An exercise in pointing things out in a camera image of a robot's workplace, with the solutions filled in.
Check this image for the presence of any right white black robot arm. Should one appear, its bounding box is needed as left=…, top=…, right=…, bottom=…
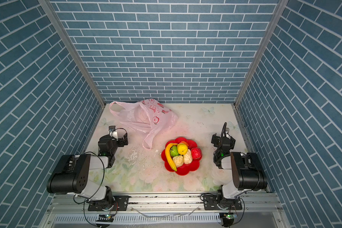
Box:
left=199, top=132, right=268, bottom=211

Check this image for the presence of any green fake fruit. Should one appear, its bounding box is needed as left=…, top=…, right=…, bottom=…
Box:
left=170, top=145, right=179, bottom=157

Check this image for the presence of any white cable duct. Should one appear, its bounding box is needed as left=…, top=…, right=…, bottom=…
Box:
left=53, top=213, right=221, bottom=225

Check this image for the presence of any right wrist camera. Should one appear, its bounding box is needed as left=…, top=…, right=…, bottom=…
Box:
left=224, top=128, right=230, bottom=137

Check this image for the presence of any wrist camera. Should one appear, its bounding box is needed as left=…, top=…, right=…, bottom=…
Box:
left=108, top=125, right=118, bottom=139
left=224, top=128, right=230, bottom=137

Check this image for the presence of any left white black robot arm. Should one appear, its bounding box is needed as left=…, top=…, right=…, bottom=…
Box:
left=47, top=128, right=129, bottom=211

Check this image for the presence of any yellow fake banana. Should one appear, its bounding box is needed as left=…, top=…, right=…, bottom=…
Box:
left=165, top=143, right=177, bottom=172

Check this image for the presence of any red flower-shaped bowl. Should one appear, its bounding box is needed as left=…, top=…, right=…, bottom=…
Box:
left=161, top=137, right=202, bottom=176

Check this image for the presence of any red fake apple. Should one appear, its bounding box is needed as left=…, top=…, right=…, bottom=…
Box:
left=191, top=147, right=202, bottom=160

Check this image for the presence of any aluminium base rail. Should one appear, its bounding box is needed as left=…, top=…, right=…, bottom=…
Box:
left=40, top=191, right=289, bottom=228

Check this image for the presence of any pink plastic bag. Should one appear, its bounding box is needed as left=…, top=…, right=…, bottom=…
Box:
left=109, top=98, right=178, bottom=150

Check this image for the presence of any yellow fake lemon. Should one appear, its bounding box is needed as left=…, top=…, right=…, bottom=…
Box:
left=177, top=142, right=189, bottom=155

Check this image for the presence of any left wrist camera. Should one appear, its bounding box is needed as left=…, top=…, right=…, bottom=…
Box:
left=108, top=125, right=118, bottom=139

